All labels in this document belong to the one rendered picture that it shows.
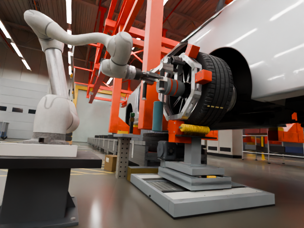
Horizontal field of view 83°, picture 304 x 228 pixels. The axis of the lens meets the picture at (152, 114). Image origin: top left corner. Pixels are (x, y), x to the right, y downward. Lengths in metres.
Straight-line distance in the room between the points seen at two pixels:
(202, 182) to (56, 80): 1.19
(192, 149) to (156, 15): 1.58
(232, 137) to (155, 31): 4.99
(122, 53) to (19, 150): 0.67
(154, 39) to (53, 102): 1.42
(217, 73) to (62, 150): 1.09
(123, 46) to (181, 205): 0.91
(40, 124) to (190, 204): 0.89
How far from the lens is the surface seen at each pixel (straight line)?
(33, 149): 0.92
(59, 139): 1.03
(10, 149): 0.94
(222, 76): 1.37
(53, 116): 1.02
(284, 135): 3.44
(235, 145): 6.57
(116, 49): 1.02
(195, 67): 1.30
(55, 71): 1.35
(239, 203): 1.35
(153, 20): 2.25
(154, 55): 2.04
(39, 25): 1.34
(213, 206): 1.20
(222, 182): 1.43
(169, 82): 1.39
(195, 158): 1.48
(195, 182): 1.27
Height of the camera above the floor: 0.40
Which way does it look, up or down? 9 degrees up
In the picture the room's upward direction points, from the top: 4 degrees clockwise
